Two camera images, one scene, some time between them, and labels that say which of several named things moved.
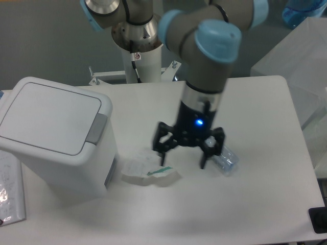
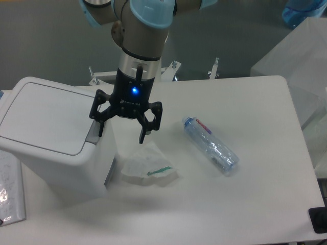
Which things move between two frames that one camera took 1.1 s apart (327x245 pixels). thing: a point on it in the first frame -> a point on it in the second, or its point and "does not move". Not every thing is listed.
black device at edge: x=319 y=217 does not move
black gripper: x=193 y=126 -> x=130 y=98
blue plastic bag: x=296 y=11 does not move
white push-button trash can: x=64 y=136 does not move
